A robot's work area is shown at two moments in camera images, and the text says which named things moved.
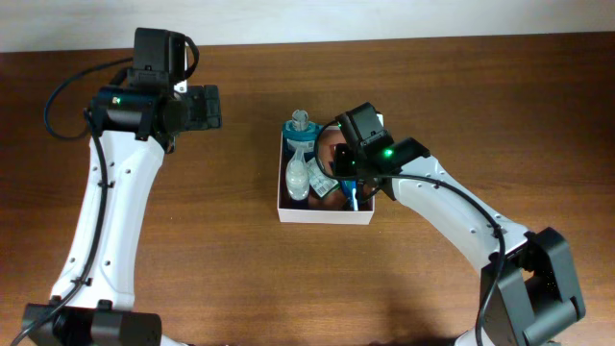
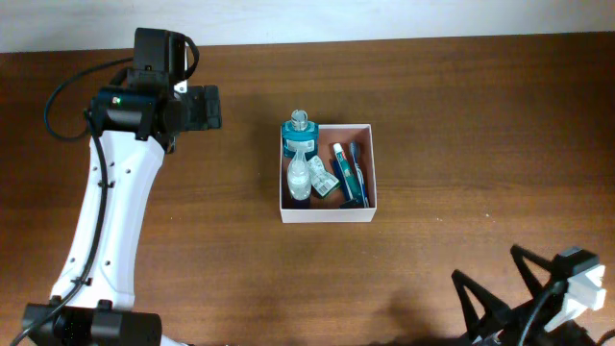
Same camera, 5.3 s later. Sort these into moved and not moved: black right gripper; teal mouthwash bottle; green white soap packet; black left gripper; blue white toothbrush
Moved: blue white toothbrush; black right gripper
Not moved: black left gripper; green white soap packet; teal mouthwash bottle
